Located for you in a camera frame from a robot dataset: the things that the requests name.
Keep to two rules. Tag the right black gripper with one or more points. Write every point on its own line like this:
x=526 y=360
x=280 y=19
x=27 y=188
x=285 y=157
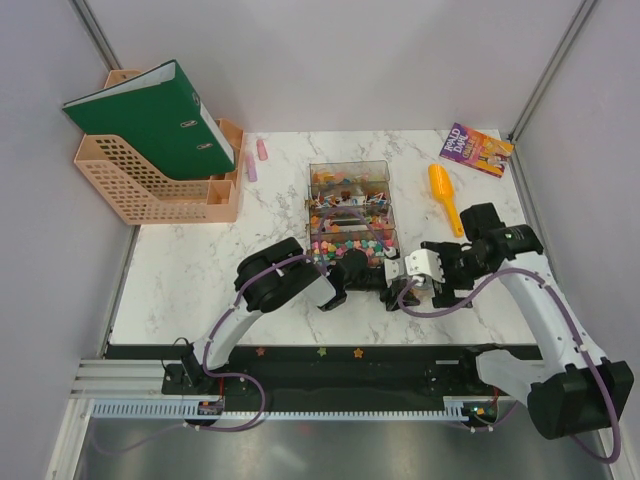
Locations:
x=444 y=292

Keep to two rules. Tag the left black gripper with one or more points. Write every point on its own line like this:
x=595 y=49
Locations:
x=391 y=304

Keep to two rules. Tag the yellow plastic scoop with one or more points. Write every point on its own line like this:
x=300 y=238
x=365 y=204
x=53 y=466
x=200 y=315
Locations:
x=442 y=191

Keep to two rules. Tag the clear four-compartment candy box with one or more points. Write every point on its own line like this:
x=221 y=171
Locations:
x=350 y=207

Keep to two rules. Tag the clear plastic cup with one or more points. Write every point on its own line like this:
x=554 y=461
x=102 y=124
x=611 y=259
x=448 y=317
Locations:
x=423 y=292

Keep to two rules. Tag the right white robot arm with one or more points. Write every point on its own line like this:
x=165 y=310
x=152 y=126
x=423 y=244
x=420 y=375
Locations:
x=576 y=388

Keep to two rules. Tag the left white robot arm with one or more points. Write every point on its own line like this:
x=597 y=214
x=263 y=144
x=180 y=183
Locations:
x=272 y=277

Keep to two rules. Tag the Roald Dahl book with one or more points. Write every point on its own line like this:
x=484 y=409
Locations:
x=474 y=149

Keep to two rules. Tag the purple highlighter pen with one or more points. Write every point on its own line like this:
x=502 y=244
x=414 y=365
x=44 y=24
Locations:
x=251 y=167

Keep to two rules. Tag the pink highlighter pen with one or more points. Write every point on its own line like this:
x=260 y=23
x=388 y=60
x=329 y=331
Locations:
x=261 y=150

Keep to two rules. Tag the peach plastic file rack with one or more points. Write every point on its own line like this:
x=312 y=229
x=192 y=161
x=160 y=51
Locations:
x=142 y=194

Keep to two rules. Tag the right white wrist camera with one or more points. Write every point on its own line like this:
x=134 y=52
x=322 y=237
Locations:
x=424 y=264

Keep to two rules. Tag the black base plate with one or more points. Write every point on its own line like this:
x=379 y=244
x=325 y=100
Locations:
x=387 y=379

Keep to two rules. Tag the green ring binder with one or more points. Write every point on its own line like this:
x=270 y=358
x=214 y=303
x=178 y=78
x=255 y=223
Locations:
x=160 y=114

